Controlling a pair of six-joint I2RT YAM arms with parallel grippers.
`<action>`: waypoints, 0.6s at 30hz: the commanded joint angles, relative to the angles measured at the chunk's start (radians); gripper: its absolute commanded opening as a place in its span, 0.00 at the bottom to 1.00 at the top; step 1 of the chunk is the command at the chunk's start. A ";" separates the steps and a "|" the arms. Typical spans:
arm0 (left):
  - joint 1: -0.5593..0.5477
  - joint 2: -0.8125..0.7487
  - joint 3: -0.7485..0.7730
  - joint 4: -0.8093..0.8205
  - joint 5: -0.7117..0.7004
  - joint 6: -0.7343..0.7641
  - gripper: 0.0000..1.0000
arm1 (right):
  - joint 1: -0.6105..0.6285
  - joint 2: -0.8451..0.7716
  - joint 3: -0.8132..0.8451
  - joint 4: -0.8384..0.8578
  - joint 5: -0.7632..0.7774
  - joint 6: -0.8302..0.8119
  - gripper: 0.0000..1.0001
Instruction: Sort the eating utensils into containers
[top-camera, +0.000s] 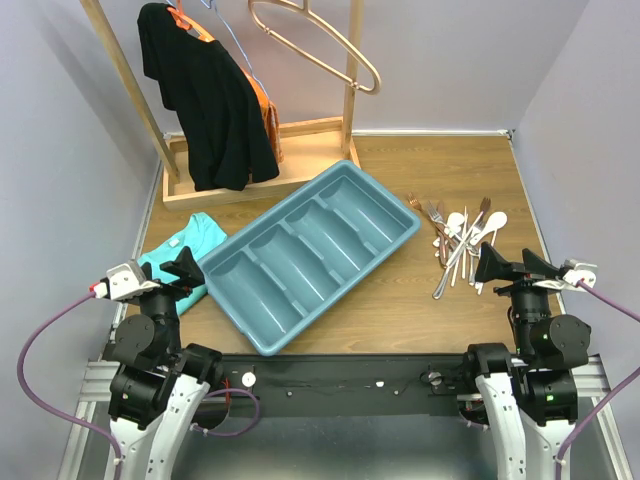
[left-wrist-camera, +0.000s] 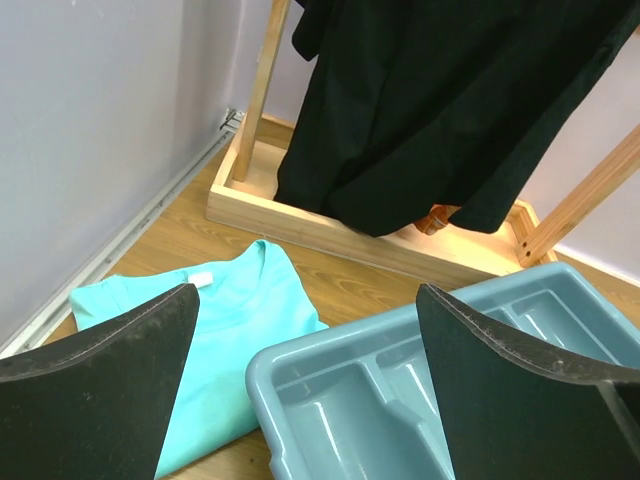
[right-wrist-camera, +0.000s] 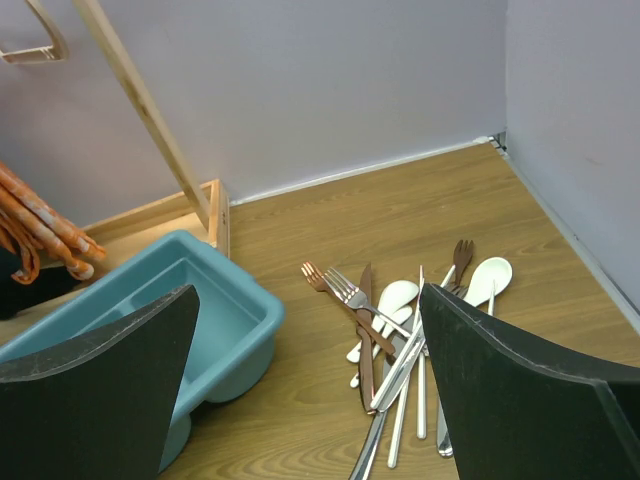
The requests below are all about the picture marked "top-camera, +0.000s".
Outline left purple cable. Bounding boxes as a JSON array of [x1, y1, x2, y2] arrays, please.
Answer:
[[17, 290, 126, 480]]

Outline copper knife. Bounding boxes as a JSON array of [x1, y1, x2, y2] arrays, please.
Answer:
[[436, 201, 447, 268]]

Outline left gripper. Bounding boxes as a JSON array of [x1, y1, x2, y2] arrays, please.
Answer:
[[134, 244, 204, 360]]

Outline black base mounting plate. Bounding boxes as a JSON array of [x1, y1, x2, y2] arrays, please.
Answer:
[[222, 354, 474, 418]]

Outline small white spoon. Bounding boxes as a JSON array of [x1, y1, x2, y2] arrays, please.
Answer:
[[469, 222, 489, 254]]

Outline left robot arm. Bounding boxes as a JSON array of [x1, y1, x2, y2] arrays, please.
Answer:
[[94, 247, 223, 479]]

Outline orange plastic hanger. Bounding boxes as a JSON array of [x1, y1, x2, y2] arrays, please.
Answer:
[[167, 1, 215, 43]]

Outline white ceramic spoon left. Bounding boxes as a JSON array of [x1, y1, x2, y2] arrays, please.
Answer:
[[444, 212, 464, 246]]

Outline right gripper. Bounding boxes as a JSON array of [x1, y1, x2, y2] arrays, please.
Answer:
[[476, 238, 567, 356]]

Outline blue-grey plastic cutlery tray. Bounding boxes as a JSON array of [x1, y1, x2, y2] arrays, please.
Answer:
[[198, 160, 421, 356]]

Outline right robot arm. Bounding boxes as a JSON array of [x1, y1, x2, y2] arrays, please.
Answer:
[[459, 243, 597, 479]]

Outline white chopstick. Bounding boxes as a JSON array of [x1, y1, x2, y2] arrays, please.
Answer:
[[467, 250, 477, 288], [450, 209, 471, 287]]

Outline dark copper fork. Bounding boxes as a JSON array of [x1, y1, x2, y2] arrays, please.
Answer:
[[462, 196, 493, 241]]

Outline wooden clothes rack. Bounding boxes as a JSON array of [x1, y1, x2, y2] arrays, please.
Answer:
[[82, 1, 366, 210]]

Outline orange garment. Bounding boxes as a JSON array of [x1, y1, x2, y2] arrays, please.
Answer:
[[243, 70, 284, 164]]

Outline silver fork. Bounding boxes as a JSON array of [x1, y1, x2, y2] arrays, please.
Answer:
[[427, 201, 456, 260]]

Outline teal folded t-shirt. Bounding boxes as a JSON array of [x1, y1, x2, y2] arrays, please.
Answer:
[[137, 212, 228, 284]]

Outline large white ceramic spoon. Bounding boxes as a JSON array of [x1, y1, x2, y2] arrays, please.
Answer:
[[486, 211, 508, 235]]

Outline blue wire hanger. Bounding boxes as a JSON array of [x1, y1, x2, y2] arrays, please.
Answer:
[[201, 0, 270, 100]]

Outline black t-shirt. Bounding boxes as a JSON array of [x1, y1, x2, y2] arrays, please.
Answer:
[[137, 3, 279, 191]]

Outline silver knife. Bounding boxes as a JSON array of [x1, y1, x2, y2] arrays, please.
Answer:
[[440, 237, 467, 284]]

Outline copper metal hanger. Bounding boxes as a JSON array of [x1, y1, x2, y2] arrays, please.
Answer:
[[248, 0, 382, 96]]

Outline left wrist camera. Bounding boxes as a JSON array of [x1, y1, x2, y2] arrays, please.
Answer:
[[89, 260, 160, 303]]

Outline aluminium frame rail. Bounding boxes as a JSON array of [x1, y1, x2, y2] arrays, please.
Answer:
[[54, 357, 131, 480]]

